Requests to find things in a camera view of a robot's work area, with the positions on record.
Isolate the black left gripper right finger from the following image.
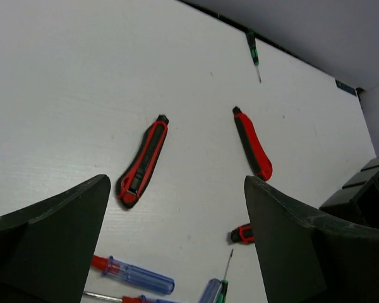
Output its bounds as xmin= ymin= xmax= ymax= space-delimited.
xmin=244 ymin=176 xmax=379 ymax=302

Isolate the black divided container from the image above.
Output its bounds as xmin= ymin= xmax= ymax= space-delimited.
xmin=320 ymin=157 xmax=379 ymax=229

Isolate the blue label sticker right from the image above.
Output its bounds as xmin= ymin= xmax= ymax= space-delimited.
xmin=335 ymin=79 xmax=357 ymax=96

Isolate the blue handle screwdriver upper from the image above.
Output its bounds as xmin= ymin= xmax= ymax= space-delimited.
xmin=91 ymin=256 xmax=175 ymax=295

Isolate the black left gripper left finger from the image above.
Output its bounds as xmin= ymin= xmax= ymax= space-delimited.
xmin=0 ymin=174 xmax=111 ymax=302

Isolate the green black precision screwdriver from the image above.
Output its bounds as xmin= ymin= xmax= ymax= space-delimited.
xmin=219 ymin=248 xmax=234 ymax=303
xmin=246 ymin=30 xmax=262 ymax=83

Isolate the blue handle screwdriver lower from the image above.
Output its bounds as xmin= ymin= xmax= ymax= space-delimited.
xmin=83 ymin=290 xmax=174 ymax=303

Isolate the blue handle screwdriver tilted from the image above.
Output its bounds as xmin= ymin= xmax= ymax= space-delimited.
xmin=198 ymin=278 xmax=222 ymax=303

